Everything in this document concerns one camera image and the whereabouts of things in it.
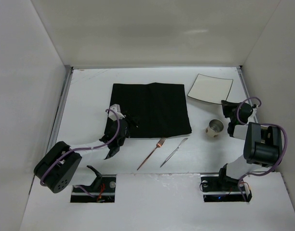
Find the aluminium rail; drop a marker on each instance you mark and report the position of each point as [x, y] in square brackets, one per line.
[60, 108]
[258, 148]

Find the right aluminium rail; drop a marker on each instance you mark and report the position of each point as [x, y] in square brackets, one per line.
[258, 148]

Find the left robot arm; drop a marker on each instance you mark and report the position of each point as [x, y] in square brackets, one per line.
[65, 164]

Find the black cloth placemat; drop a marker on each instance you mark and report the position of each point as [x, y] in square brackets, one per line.
[159, 109]

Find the silver knife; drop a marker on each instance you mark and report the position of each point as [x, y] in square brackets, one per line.
[168, 158]

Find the copper fork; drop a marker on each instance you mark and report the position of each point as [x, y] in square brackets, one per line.
[158, 145]

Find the left aluminium rail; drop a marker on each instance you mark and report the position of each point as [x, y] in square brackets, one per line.
[60, 108]

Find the square white plate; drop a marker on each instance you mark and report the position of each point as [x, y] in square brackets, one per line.
[210, 89]

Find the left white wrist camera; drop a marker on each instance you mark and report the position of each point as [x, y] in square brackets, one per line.
[116, 111]

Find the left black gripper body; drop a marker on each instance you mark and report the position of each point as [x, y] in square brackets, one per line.
[128, 121]

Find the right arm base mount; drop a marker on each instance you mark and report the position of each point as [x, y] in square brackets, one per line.
[221, 188]

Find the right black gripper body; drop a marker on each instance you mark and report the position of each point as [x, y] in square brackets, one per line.
[231, 109]

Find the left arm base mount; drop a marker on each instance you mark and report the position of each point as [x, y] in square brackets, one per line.
[100, 190]

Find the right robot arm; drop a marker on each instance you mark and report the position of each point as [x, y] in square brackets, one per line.
[239, 169]

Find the white paper cup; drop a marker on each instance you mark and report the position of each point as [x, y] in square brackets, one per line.
[214, 128]

